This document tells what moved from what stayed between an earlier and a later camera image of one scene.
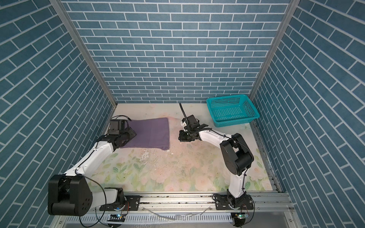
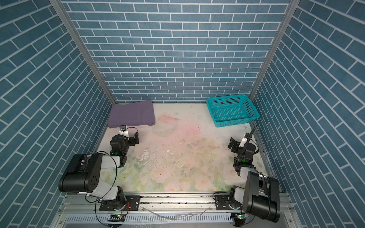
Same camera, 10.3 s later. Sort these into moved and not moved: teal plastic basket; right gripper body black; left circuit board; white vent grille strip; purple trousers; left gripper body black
Moved: left gripper body black; right gripper body black; purple trousers
Not moved: left circuit board; white vent grille strip; teal plastic basket
